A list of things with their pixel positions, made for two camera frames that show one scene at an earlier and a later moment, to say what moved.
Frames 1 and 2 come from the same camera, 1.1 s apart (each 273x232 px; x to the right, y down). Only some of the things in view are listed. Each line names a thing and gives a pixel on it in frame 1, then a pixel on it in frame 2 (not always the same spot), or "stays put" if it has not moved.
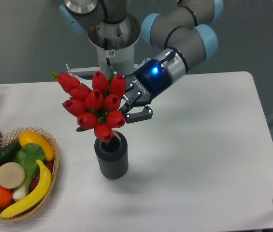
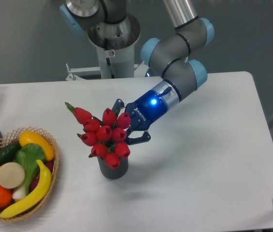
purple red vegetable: [50, 164] stays put
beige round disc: [10, 175] stays put
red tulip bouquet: [97, 108] -> [106, 137]
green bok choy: [27, 155] stays put
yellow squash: [30, 137] stays put
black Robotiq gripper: [151, 80] -> [149, 108]
